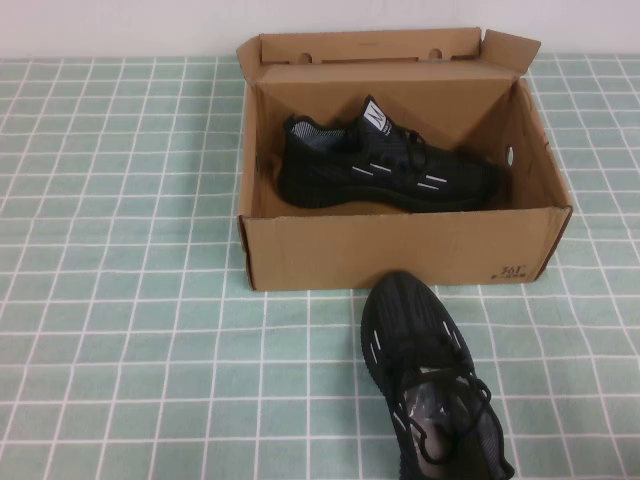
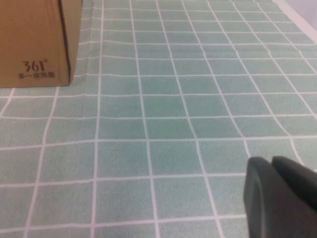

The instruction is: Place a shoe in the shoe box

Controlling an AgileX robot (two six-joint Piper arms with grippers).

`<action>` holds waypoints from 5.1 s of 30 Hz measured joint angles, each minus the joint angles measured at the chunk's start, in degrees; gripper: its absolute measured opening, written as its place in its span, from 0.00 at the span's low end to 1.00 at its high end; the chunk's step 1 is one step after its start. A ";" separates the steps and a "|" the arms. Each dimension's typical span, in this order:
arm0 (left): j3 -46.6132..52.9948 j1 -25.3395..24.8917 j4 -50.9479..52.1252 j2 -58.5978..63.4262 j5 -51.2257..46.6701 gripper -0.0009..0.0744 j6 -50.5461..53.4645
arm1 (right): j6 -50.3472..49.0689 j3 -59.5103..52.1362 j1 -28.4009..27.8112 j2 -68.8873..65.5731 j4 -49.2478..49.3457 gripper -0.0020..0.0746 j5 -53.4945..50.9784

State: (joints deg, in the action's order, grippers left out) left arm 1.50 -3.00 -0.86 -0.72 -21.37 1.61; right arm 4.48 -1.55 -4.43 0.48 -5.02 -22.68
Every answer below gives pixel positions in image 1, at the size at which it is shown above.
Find black sneaker white stripes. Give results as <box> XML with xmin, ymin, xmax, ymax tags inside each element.
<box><xmin>359</xmin><ymin>269</ymin><xmax>516</xmax><ymax>480</ymax></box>

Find brown cardboard shoe box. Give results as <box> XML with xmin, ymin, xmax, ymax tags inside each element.
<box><xmin>234</xmin><ymin>27</ymin><xmax>574</xmax><ymax>292</ymax></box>

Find green checked tablecloth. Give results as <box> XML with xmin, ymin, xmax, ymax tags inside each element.
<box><xmin>0</xmin><ymin>52</ymin><xmax>640</xmax><ymax>480</ymax></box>

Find black sneaker white tongue label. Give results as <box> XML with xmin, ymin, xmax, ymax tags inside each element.
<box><xmin>277</xmin><ymin>94</ymin><xmax>502</xmax><ymax>214</ymax></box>

